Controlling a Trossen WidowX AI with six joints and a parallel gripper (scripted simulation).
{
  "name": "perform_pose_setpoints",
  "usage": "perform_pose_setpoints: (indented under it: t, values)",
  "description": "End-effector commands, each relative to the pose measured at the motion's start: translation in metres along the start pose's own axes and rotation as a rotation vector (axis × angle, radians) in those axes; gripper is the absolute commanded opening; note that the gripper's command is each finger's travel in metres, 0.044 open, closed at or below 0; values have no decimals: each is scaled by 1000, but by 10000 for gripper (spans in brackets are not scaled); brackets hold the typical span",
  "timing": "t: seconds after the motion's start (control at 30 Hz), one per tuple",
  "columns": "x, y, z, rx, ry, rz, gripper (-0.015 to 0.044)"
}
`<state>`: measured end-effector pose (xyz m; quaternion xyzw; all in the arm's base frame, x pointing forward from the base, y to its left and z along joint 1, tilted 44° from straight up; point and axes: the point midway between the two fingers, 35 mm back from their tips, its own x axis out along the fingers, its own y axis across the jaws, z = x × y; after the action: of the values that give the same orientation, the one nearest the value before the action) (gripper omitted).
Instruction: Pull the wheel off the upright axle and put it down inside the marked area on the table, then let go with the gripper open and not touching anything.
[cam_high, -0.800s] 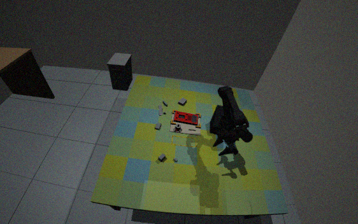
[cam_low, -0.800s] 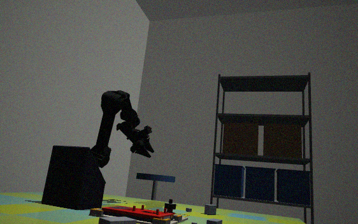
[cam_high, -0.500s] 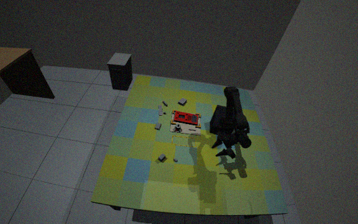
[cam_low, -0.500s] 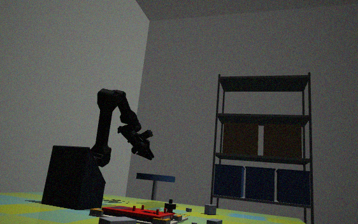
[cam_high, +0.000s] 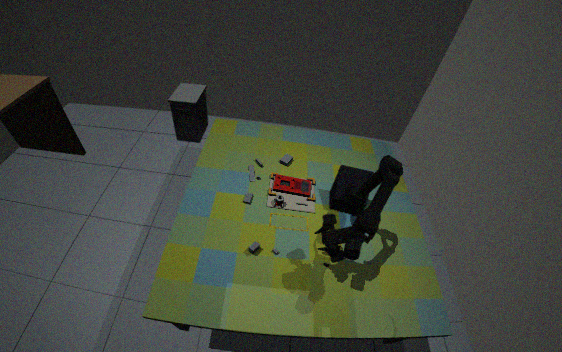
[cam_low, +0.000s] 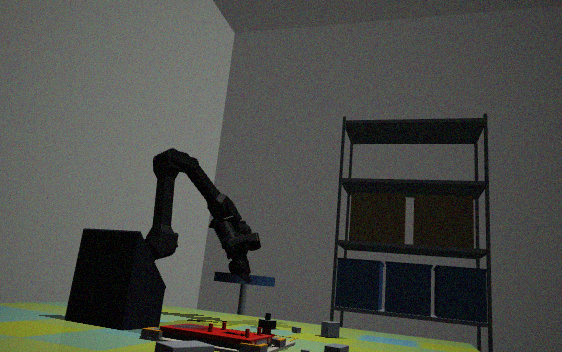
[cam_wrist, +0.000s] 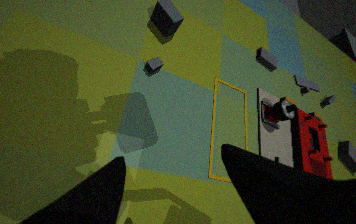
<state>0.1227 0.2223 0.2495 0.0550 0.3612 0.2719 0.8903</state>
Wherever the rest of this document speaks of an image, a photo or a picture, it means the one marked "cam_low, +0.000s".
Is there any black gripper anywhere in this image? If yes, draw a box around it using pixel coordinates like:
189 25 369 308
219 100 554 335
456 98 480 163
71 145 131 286
220 231 251 283

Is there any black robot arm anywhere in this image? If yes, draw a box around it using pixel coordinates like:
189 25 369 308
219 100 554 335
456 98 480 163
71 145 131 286
144 148 261 261

